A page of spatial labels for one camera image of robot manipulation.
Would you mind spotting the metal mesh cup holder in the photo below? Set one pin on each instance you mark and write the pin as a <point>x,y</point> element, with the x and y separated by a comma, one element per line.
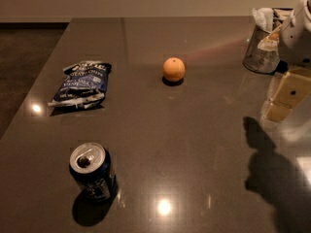
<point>257,60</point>

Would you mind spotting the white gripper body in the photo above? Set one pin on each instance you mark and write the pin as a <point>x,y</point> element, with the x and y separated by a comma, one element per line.
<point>296,41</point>

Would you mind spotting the orange fruit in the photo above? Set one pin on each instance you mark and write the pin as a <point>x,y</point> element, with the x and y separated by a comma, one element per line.
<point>174,69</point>

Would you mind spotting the white napkins in holder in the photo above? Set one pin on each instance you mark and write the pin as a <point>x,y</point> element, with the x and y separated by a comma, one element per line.
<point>263,18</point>

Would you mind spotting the blue pepsi can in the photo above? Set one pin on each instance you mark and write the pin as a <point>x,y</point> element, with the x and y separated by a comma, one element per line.
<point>91,167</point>

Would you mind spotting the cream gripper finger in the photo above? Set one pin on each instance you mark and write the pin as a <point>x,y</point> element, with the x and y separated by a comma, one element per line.
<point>286,91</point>
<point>270,42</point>

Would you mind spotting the blue potato chips bag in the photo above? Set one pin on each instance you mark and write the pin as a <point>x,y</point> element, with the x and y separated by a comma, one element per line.
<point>85,85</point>

